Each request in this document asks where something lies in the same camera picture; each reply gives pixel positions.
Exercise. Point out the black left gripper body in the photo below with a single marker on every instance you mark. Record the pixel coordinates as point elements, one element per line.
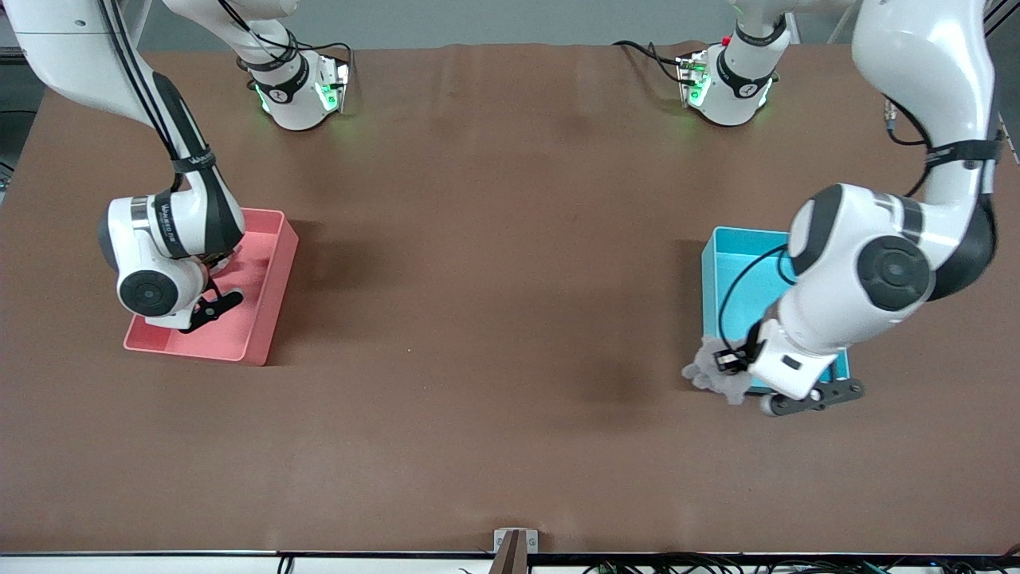
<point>747,351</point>

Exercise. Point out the grey plush toy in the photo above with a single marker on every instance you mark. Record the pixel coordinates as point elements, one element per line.
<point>713,387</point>

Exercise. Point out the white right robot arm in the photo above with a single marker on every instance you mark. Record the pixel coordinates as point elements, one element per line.
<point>72,56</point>

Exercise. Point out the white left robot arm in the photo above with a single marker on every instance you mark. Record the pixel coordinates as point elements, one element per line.
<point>916,64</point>

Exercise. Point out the blue plastic box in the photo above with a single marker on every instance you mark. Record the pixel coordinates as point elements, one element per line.
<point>733,271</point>

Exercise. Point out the pink plastic box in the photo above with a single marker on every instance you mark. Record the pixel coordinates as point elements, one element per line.
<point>255,319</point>

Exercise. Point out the brown table cover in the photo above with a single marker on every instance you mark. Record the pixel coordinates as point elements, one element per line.
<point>478,438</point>

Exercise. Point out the metal base connector plate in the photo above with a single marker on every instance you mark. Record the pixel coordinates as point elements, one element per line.
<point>339,84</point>
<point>687,80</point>

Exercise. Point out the white table edge strip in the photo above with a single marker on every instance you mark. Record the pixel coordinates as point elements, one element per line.
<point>159,566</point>

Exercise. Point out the metal clamp bracket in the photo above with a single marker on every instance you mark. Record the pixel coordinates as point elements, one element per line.
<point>515,550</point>

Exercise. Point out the aluminium frame profile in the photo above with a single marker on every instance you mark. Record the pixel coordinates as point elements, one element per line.
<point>1000,12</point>

